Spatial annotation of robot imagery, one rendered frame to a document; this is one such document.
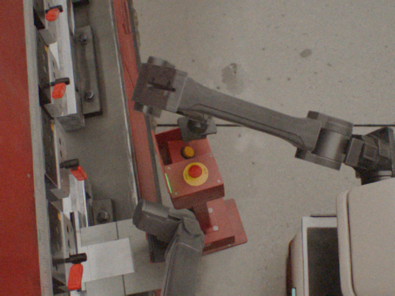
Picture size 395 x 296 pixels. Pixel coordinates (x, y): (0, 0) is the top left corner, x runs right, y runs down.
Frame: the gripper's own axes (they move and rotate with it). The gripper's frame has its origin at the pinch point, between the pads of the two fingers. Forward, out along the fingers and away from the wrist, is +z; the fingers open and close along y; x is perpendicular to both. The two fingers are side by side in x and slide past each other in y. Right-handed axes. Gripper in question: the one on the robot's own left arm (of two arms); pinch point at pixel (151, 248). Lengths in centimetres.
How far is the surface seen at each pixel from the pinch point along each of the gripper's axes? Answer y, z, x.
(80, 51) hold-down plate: -66, 17, -6
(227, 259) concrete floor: -15, 80, 66
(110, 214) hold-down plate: -14.0, 15.3, -3.4
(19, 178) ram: -4.1, -32.6, -35.4
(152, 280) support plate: 7.0, 2.2, 0.0
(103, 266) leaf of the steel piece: 1.7, 7.6, -9.7
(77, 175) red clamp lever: -14.6, -9.4, -18.6
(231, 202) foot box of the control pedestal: -39, 76, 72
